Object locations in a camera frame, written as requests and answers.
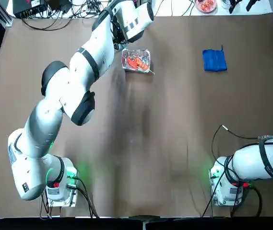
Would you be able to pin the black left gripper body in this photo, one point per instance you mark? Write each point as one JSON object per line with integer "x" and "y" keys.
{"x": 118, "y": 33}

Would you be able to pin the aluminum foil pan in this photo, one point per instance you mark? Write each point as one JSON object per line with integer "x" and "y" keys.
{"x": 136, "y": 51}

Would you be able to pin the blue dishcloth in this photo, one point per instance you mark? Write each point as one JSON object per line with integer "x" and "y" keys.
{"x": 214, "y": 60}

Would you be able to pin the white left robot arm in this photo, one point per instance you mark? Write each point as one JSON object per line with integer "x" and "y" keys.
{"x": 54, "y": 119}

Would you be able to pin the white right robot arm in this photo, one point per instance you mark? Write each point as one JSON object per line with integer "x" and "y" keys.
{"x": 246, "y": 163}

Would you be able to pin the pink plate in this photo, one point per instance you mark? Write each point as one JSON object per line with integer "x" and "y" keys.
{"x": 205, "y": 4}

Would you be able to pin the orange shrimp skewer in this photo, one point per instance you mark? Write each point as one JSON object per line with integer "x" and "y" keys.
{"x": 136, "y": 62}

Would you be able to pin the grey hub red plugs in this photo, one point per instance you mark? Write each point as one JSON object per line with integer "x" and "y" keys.
{"x": 90, "y": 9}

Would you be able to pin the black power adapter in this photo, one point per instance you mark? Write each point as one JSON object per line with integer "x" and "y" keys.
{"x": 58, "y": 4}

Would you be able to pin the black box red logo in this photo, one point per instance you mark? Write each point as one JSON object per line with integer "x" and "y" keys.
{"x": 28, "y": 7}

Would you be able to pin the aluminium corner rail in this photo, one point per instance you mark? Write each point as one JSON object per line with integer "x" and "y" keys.
{"x": 5, "y": 19}

